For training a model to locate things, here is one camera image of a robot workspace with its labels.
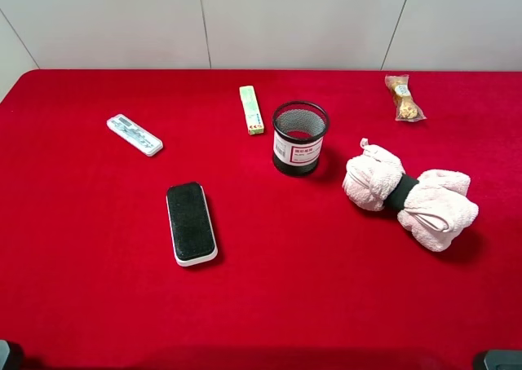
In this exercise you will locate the green white small box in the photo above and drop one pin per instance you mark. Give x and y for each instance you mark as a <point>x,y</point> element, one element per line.
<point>252,113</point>

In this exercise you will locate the white remote control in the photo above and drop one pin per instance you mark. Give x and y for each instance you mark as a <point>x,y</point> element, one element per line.
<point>135,135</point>

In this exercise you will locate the black mesh pen cup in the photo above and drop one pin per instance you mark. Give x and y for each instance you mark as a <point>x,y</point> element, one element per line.
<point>299,130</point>

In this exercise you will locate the gold chocolate pack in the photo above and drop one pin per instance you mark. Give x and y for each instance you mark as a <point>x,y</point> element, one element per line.
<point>406,108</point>

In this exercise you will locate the dark base right corner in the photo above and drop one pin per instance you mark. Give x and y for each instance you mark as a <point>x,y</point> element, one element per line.
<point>498,360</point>

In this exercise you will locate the black white board eraser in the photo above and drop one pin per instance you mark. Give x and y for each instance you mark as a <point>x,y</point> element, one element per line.
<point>191,229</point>

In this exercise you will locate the red tablecloth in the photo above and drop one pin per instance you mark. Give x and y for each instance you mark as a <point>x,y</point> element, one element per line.
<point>303,278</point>

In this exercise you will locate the pink rolled towel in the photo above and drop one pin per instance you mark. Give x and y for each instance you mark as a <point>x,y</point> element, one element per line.
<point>433,207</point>

